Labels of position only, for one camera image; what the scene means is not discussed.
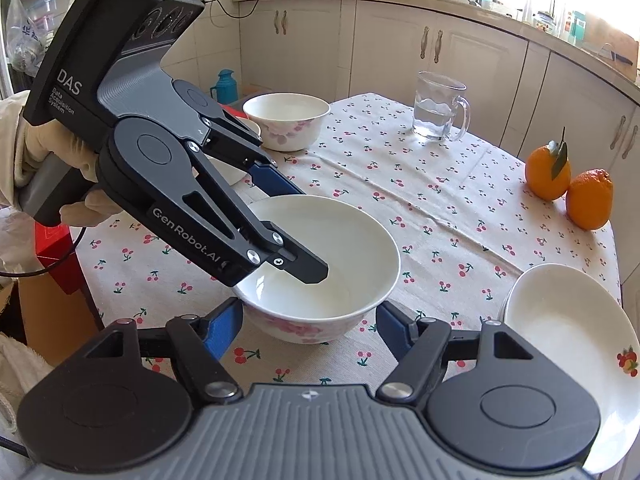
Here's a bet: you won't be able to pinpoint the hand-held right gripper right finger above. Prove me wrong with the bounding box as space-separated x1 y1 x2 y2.
375 301 543 406

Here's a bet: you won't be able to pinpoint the cherry print tablecloth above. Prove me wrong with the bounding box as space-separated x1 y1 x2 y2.
80 92 623 406

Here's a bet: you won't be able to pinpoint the white bowl pink flowers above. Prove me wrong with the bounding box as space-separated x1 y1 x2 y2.
242 93 331 151
207 118 263 187
231 195 402 345

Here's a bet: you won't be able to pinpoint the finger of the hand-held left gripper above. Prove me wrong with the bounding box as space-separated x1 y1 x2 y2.
199 104 307 200
144 141 330 288

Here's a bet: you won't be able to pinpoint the glass mug with water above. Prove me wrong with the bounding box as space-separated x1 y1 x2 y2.
412 71 472 142

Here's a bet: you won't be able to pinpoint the red cardboard box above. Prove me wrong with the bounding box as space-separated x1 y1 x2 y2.
34 222 91 297

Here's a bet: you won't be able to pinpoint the kitchen countertop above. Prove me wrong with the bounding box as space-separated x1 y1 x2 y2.
232 0 640 81

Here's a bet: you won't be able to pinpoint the teal thermos bottle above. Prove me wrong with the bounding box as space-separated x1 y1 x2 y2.
210 69 242 106

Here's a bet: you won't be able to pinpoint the orange with leaf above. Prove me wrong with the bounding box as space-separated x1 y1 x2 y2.
525 127 572 202

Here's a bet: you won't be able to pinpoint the person's left hand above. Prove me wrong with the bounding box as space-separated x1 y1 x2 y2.
22 122 121 217

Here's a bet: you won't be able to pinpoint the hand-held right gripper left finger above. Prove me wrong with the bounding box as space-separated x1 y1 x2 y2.
75 296 246 407

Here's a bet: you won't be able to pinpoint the white kitchen cabinets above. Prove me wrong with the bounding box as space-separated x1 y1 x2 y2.
237 0 640 266

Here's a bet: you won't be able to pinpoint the wooden cutting board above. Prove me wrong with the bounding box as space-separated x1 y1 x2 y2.
580 10 640 68

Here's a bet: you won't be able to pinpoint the brown cardboard box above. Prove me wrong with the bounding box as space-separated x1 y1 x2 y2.
15 280 103 361

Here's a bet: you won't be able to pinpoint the orange without leaf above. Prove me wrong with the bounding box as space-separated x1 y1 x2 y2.
565 168 614 231

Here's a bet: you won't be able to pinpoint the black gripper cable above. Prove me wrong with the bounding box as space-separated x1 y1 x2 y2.
0 227 87 277

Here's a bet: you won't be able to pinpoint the clear plastic bag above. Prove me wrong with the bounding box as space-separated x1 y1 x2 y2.
5 0 57 72

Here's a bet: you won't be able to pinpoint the white knit clothing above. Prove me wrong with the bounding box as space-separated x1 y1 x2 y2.
0 332 56 456

